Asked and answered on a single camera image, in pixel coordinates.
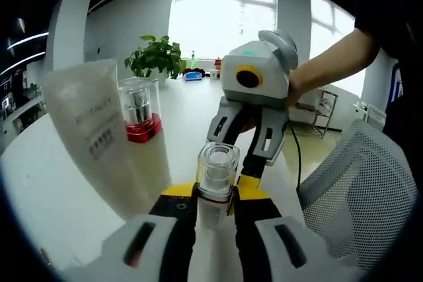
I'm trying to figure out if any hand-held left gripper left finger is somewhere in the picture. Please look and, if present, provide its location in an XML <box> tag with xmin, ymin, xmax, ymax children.
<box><xmin>98</xmin><ymin>182</ymin><xmax>199</xmax><ymax>282</ymax></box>

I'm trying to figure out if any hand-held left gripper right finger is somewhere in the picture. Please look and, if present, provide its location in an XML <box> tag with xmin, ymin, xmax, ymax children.
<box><xmin>231</xmin><ymin>182</ymin><xmax>331</xmax><ymax>282</ymax></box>

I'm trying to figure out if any white pump skincare bottle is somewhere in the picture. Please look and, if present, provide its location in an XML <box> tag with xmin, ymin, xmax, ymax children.
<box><xmin>194</xmin><ymin>141</ymin><xmax>241</xmax><ymax>282</ymax></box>

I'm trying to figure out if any white skincare tube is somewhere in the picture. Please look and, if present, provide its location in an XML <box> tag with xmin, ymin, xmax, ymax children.
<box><xmin>42</xmin><ymin>57</ymin><xmax>173</xmax><ymax>222</ymax></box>

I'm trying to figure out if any person's right hand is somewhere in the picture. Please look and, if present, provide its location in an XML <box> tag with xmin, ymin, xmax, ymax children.
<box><xmin>286</xmin><ymin>60</ymin><xmax>320</xmax><ymax>108</ymax></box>

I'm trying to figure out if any blue box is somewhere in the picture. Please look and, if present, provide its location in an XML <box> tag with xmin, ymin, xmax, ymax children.
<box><xmin>183</xmin><ymin>69</ymin><xmax>204</xmax><ymax>83</ymax></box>

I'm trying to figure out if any metal rack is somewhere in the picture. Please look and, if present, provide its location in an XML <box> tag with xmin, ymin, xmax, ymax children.
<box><xmin>290</xmin><ymin>85</ymin><xmax>340</xmax><ymax>139</ymax></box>

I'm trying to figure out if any potted green plant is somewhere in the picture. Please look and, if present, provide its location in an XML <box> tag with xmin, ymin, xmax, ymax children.
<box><xmin>124</xmin><ymin>34</ymin><xmax>188</xmax><ymax>88</ymax></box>

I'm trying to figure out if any white mesh office chair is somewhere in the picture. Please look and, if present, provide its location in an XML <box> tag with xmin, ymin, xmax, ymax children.
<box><xmin>297</xmin><ymin>118</ymin><xmax>419</xmax><ymax>273</ymax></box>

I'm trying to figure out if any person's dark shirt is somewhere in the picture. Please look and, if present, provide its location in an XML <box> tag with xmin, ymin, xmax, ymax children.
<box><xmin>353</xmin><ymin>0</ymin><xmax>423</xmax><ymax>137</ymax></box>

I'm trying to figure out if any ceiling light strip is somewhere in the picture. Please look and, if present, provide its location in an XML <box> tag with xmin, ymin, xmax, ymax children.
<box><xmin>7</xmin><ymin>32</ymin><xmax>50</xmax><ymax>49</ymax></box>
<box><xmin>0</xmin><ymin>51</ymin><xmax>46</xmax><ymax>75</ymax></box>

